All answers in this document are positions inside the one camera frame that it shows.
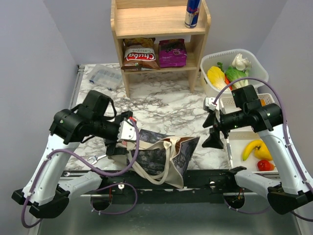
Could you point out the Chuba cassava chips bag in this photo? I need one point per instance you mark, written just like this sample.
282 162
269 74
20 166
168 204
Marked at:
139 55

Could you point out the white vegetable basket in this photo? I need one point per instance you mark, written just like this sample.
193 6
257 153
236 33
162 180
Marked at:
223 60

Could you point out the yellow bell pepper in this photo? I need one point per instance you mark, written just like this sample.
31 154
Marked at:
261 152

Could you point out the clear plastic parts box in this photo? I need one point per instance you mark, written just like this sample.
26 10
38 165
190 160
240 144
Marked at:
106 78

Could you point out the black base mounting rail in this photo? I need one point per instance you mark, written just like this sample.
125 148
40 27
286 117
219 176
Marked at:
200 186

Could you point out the purple snack bag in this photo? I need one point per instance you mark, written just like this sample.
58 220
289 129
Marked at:
172 53

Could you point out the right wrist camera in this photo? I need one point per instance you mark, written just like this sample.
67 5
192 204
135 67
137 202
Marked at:
210 105

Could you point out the wooden shelf unit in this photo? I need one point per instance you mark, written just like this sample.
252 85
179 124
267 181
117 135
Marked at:
161 19

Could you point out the white garlic bulb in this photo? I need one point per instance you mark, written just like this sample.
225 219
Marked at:
240 63

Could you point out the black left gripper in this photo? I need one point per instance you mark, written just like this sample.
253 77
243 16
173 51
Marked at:
112 148

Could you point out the silver open-end wrench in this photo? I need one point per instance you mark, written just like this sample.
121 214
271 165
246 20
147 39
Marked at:
95 159

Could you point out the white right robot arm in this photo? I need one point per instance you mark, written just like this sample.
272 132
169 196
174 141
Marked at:
294 188

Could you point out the white tray with bread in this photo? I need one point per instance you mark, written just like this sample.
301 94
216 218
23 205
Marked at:
228 105

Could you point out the canvas tote bag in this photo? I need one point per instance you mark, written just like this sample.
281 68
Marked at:
164 159

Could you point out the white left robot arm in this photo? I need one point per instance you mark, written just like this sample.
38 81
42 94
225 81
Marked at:
44 195

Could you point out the Red Bull can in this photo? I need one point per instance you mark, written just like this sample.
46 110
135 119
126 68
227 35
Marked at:
192 13

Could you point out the green bok choy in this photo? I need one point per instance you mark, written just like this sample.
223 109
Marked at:
234 74

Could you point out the yellow napa cabbage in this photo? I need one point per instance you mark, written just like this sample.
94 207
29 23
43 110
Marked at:
216 77

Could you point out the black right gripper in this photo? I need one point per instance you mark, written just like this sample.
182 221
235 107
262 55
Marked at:
214 140

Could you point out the yellow banana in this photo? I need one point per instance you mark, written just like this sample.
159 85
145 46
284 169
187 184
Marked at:
250 147

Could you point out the orange carrot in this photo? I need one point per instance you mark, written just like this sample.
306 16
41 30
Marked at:
227 82

